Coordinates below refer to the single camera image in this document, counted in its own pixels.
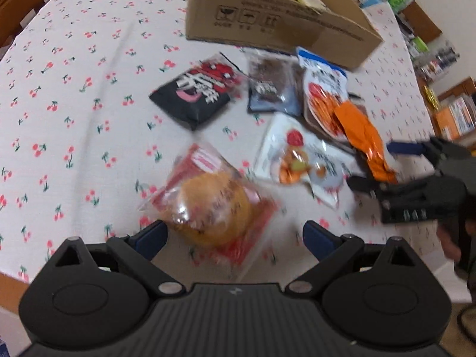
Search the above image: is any clear dark jerky packet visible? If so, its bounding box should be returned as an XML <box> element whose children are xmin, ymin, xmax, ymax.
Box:
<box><xmin>245</xmin><ymin>50</ymin><xmax>303</xmax><ymax>116</ymax></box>

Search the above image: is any gold foil ornament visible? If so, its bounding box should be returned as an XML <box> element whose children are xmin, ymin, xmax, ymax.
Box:
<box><xmin>423</xmin><ymin>85</ymin><xmax>441</xmax><ymax>110</ymax></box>

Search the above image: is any brown cardboard box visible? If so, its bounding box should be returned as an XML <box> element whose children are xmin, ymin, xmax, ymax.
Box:
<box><xmin>185</xmin><ymin>0</ymin><xmax>383</xmax><ymax>71</ymax></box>

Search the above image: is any orange box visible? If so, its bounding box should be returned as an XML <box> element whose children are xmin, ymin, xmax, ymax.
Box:
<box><xmin>434</xmin><ymin>98</ymin><xmax>476</xmax><ymax>140</ymax></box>

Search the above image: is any bun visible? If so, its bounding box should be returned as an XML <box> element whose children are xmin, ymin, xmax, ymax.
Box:
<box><xmin>137</xmin><ymin>143</ymin><xmax>279</xmax><ymax>281</ymax></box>

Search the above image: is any person's right hand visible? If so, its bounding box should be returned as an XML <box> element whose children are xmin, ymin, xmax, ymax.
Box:
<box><xmin>436</xmin><ymin>223</ymin><xmax>464</xmax><ymax>263</ymax></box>

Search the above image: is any cherry print tablecloth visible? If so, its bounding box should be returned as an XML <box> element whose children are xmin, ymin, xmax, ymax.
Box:
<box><xmin>0</xmin><ymin>0</ymin><xmax>456</xmax><ymax>302</ymax></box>

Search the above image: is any wooden shelf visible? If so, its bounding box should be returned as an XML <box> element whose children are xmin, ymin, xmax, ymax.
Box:
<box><xmin>400</xmin><ymin>0</ymin><xmax>476</xmax><ymax>145</ymax></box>

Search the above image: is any white fruit print packet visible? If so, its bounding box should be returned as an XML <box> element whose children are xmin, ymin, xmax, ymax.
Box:
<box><xmin>253</xmin><ymin>113</ymin><xmax>358</xmax><ymax>209</ymax></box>

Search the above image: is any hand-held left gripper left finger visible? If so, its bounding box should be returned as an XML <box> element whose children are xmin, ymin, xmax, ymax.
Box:
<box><xmin>46</xmin><ymin>220</ymin><xmax>187</xmax><ymax>299</ymax></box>

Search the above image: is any orange foil snack packet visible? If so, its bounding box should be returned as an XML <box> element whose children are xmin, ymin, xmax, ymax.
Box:
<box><xmin>333</xmin><ymin>100</ymin><xmax>398</xmax><ymax>184</ymax></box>

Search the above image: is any blue white snack packet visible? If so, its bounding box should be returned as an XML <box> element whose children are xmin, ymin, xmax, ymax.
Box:
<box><xmin>296</xmin><ymin>46</ymin><xmax>352</xmax><ymax>142</ymax></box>

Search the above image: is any black red snack packet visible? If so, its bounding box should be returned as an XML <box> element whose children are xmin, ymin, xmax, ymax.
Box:
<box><xmin>149</xmin><ymin>55</ymin><xmax>246</xmax><ymax>131</ymax></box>

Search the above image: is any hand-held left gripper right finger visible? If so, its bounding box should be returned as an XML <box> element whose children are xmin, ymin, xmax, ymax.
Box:
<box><xmin>284</xmin><ymin>220</ymin><xmax>428</xmax><ymax>294</ymax></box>

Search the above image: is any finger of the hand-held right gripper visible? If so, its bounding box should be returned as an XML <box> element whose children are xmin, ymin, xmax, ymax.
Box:
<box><xmin>386</xmin><ymin>137</ymin><xmax>471</xmax><ymax>174</ymax></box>
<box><xmin>347</xmin><ymin>173</ymin><xmax>440</xmax><ymax>203</ymax></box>

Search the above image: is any black cable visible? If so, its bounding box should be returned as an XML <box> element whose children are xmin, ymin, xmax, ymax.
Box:
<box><xmin>455</xmin><ymin>301</ymin><xmax>476</xmax><ymax>333</ymax></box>

